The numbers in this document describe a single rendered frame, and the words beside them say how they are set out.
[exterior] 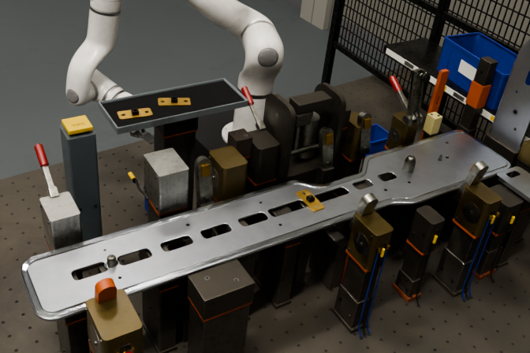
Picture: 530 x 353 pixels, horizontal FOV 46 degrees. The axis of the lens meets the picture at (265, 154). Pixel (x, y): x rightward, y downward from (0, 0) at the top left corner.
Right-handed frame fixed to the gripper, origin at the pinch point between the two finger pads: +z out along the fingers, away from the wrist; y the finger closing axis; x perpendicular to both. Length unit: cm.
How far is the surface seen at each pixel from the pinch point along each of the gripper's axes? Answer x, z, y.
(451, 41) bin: 78, 57, 43
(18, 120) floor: 73, -113, -141
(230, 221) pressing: -31, 41, 24
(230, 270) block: -48, 49, 30
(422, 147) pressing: 31, 69, 32
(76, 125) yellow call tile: -38.4, -2.7, 25.4
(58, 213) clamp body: -57, 10, 20
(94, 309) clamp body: -74, 34, 29
